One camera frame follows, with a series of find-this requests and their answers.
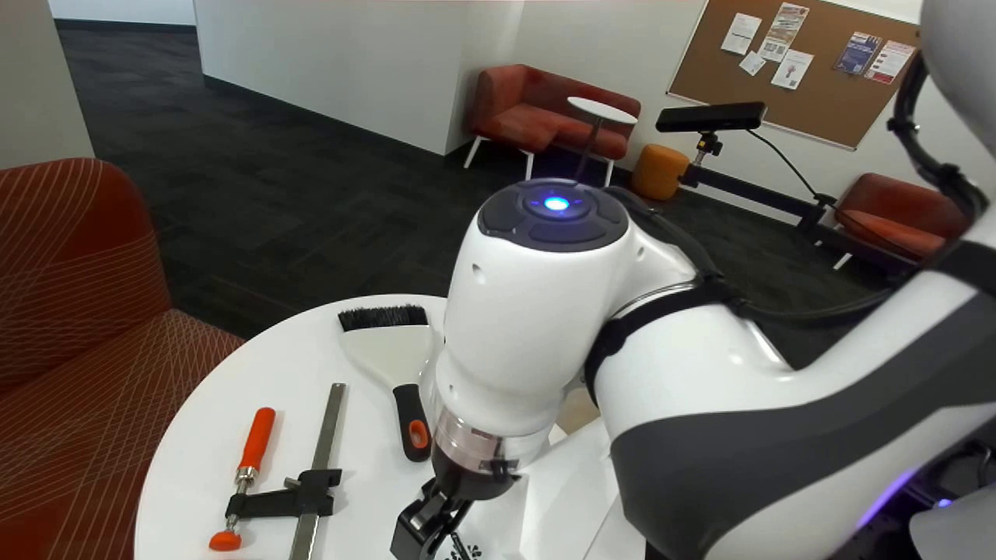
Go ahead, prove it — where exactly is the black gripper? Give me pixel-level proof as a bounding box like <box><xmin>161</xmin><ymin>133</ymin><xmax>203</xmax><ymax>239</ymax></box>
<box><xmin>386</xmin><ymin>460</ymin><xmax>522</xmax><ymax>560</ymax></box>

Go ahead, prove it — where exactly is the black tool with orange button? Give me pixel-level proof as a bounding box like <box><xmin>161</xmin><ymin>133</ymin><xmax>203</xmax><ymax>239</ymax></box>
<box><xmin>389</xmin><ymin>379</ymin><xmax>436</xmax><ymax>466</ymax></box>

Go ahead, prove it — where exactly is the orange striped fabric chair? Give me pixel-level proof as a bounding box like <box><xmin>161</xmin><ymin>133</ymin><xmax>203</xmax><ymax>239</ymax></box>
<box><xmin>0</xmin><ymin>156</ymin><xmax>247</xmax><ymax>560</ymax></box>

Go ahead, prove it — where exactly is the yellow round pouf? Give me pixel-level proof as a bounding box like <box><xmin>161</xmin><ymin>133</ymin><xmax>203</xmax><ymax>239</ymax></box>
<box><xmin>628</xmin><ymin>141</ymin><xmax>696</xmax><ymax>204</ymax></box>

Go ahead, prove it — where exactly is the red sofa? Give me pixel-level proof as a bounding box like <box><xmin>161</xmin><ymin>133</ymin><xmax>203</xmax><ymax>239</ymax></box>
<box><xmin>461</xmin><ymin>63</ymin><xmax>645</xmax><ymax>186</ymax></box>

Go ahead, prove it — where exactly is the small round white table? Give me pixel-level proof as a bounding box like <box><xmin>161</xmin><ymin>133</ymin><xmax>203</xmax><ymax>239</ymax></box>
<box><xmin>565</xmin><ymin>93</ymin><xmax>641</xmax><ymax>191</ymax></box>

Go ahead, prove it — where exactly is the red armchair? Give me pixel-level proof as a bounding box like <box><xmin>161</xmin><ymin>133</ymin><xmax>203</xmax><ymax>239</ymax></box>
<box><xmin>831</xmin><ymin>171</ymin><xmax>979</xmax><ymax>274</ymax></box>

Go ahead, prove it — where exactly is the small white paper note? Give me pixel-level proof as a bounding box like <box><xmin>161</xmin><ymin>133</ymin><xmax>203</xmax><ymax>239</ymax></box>
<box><xmin>735</xmin><ymin>48</ymin><xmax>773</xmax><ymax>81</ymax></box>

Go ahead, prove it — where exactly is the cork pin board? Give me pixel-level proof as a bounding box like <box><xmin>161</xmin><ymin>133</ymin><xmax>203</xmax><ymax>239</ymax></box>
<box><xmin>666</xmin><ymin>0</ymin><xmax>925</xmax><ymax>148</ymax></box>

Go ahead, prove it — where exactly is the white paper sheet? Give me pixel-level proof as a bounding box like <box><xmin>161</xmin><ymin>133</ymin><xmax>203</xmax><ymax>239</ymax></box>
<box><xmin>768</xmin><ymin>48</ymin><xmax>820</xmax><ymax>96</ymax></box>
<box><xmin>720</xmin><ymin>9</ymin><xmax>765</xmax><ymax>59</ymax></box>

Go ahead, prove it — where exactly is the paper with red print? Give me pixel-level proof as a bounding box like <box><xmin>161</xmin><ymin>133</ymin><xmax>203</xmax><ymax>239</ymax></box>
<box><xmin>756</xmin><ymin>0</ymin><xmax>817</xmax><ymax>69</ymax></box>

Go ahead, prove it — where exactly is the blue printed flyer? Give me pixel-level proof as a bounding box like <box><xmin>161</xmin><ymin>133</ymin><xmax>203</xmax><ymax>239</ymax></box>
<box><xmin>831</xmin><ymin>27</ymin><xmax>887</xmax><ymax>85</ymax></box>

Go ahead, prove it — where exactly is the white and red flyer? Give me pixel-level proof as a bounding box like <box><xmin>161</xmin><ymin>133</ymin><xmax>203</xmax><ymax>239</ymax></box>
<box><xmin>864</xmin><ymin>37</ymin><xmax>921</xmax><ymax>86</ymax></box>

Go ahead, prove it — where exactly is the bar clamp with orange handle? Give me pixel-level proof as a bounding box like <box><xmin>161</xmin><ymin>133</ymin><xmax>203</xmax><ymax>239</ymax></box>
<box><xmin>207</xmin><ymin>379</ymin><xmax>352</xmax><ymax>560</ymax></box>

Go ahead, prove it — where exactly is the black camera stand boom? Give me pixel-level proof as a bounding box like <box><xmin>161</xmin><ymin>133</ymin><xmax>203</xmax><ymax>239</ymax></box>
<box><xmin>675</xmin><ymin>128</ymin><xmax>841</xmax><ymax>233</ymax></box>

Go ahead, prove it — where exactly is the black bar camera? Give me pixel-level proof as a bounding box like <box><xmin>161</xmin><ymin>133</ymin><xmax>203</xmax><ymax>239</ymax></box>
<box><xmin>654</xmin><ymin>101</ymin><xmax>768</xmax><ymax>136</ymax></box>

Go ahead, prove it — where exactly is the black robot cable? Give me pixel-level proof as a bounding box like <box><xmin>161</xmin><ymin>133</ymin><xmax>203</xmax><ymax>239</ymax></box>
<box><xmin>883</xmin><ymin>48</ymin><xmax>992</xmax><ymax>220</ymax></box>

